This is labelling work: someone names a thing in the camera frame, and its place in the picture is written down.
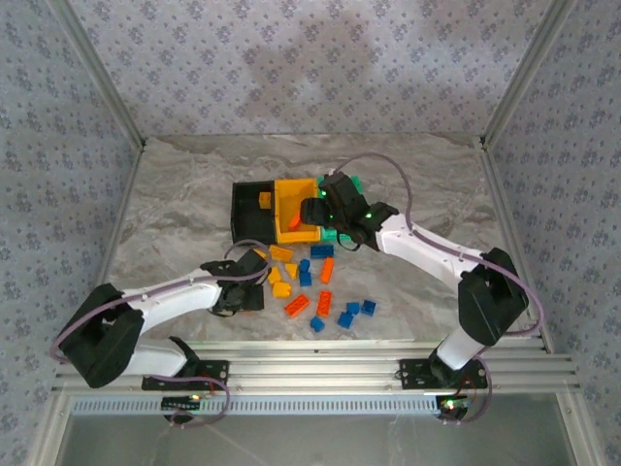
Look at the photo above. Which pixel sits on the yellow plastic bin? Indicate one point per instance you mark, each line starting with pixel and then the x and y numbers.
pixel 291 194

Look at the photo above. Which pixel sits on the green plastic bin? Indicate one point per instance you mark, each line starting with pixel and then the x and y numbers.
pixel 332 237

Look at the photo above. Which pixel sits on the long yellow lego brick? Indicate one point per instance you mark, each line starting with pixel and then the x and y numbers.
pixel 280 253

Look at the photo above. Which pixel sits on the black plastic bin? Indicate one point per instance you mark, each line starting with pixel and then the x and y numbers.
pixel 247 213

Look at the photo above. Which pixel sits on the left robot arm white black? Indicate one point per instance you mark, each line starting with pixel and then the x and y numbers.
pixel 170 296

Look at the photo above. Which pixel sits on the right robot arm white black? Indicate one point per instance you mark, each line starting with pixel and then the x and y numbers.
pixel 427 247

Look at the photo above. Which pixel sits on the long blue lego brick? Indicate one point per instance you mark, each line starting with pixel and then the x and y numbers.
pixel 321 251

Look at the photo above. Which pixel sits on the small sloped yellow lego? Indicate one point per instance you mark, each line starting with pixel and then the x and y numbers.
pixel 291 270

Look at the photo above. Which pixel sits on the small blue lego brick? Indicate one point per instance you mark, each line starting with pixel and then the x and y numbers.
pixel 304 265

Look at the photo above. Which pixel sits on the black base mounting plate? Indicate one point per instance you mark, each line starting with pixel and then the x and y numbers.
pixel 412 374
pixel 216 371

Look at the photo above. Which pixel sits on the small circuit board with LED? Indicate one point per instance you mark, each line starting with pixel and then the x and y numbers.
pixel 182 402
pixel 452 405

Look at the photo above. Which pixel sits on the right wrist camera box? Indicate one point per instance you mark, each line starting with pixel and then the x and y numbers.
pixel 338 185

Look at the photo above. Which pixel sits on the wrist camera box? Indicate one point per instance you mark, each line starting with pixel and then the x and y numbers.
pixel 258 262
pixel 338 185

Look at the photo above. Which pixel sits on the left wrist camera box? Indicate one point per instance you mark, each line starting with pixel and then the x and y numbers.
pixel 258 262

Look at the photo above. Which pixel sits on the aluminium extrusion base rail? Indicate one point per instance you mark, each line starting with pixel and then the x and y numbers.
pixel 310 369

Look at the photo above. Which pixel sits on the aluminium table side rail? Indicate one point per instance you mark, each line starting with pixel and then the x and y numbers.
pixel 127 194
pixel 503 194

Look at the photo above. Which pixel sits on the aluminium corner post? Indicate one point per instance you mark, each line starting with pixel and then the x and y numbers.
pixel 102 73
pixel 524 73

